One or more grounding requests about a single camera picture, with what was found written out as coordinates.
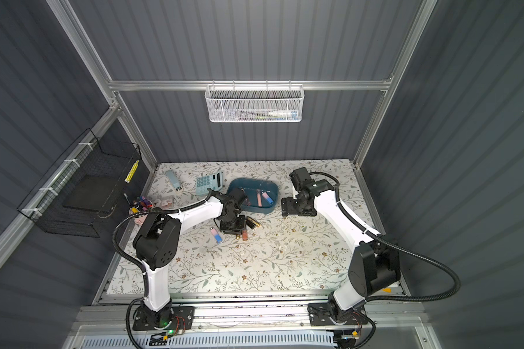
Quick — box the pink blue gradient lipstick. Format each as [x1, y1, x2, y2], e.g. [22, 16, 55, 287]
[210, 228, 223, 244]

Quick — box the teal storage box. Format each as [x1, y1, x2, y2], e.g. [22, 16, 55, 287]
[227, 177, 279, 215]

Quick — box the pink lip gloss tube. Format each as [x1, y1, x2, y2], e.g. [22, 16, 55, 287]
[256, 189, 262, 208]

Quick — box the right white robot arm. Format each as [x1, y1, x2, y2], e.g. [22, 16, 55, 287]
[282, 177, 401, 313]

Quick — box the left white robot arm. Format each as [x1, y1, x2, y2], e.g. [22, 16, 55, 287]
[132, 189, 247, 313]

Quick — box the gold glitter lipstick angled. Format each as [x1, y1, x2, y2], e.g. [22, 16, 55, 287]
[245, 217, 261, 229]

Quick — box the pink small box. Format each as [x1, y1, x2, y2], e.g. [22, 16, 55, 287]
[157, 196, 174, 209]

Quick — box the teal calculator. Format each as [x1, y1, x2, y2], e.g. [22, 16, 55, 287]
[196, 172, 224, 196]

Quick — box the floral table mat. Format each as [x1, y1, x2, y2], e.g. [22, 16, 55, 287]
[102, 159, 399, 295]

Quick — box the grey blue small device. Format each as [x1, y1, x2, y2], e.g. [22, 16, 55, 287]
[164, 170, 182, 192]

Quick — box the cup of coloured pens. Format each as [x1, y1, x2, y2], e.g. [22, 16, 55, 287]
[129, 196, 154, 215]

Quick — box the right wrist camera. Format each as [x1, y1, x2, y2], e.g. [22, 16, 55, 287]
[289, 167, 312, 192]

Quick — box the right black cable conduit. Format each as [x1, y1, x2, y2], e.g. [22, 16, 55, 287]
[309, 171, 461, 304]

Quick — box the black cable conduit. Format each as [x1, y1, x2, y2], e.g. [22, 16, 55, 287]
[111, 193, 215, 349]
[309, 171, 461, 304]

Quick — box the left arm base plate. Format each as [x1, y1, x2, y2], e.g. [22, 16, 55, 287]
[131, 305, 196, 332]

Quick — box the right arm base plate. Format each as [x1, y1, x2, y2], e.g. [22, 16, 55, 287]
[307, 302, 368, 327]

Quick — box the left black cable conduit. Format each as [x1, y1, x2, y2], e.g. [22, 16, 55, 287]
[111, 193, 215, 349]

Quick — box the white wire mesh basket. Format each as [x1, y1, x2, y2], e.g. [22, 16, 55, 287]
[205, 85, 305, 124]

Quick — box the white perforated cable tray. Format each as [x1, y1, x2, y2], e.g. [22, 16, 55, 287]
[80, 330, 337, 349]

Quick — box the black wire basket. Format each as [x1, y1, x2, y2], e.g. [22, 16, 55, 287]
[17, 129, 142, 238]

